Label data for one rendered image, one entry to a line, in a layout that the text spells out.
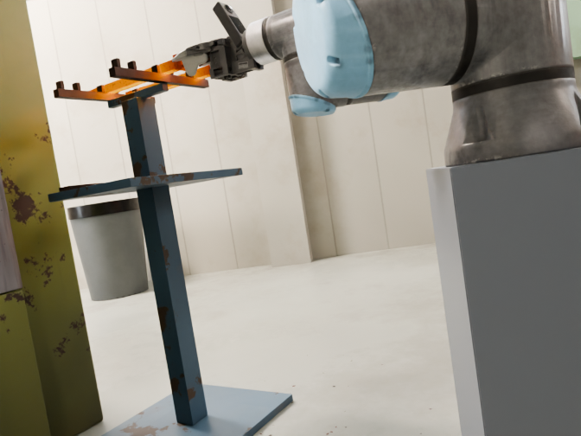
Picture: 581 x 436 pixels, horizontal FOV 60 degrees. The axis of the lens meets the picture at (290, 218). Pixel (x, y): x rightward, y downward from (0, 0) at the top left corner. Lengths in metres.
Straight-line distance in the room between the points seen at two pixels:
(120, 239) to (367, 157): 1.89
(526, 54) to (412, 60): 0.14
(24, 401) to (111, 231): 2.45
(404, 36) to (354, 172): 3.28
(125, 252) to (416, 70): 3.22
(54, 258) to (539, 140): 1.27
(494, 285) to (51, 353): 1.22
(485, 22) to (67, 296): 1.29
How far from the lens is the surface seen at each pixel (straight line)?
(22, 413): 1.32
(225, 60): 1.16
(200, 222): 4.09
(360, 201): 3.88
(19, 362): 1.30
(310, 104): 1.02
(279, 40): 1.07
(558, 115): 0.68
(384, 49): 0.61
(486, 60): 0.68
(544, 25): 0.70
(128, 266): 3.73
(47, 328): 1.55
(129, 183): 1.13
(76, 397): 1.63
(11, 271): 1.28
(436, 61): 0.65
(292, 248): 3.79
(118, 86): 1.43
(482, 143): 0.66
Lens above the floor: 0.61
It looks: 4 degrees down
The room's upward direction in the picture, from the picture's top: 9 degrees counter-clockwise
